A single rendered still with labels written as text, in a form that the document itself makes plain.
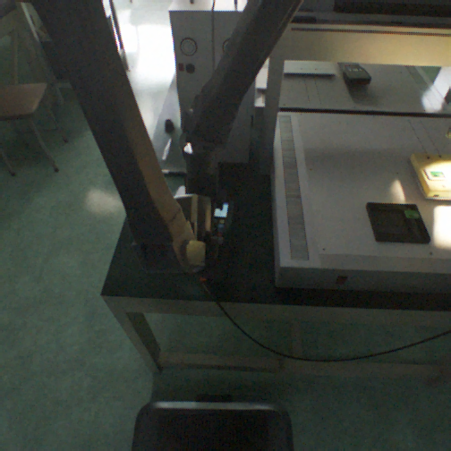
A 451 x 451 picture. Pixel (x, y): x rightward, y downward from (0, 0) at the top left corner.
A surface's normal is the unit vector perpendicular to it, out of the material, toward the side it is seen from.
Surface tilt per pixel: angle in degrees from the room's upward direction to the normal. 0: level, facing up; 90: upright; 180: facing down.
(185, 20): 90
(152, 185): 69
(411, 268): 0
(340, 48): 90
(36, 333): 0
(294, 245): 0
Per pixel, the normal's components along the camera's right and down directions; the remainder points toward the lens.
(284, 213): 0.00, -0.63
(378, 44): -0.06, 0.77
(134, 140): 0.91, -0.03
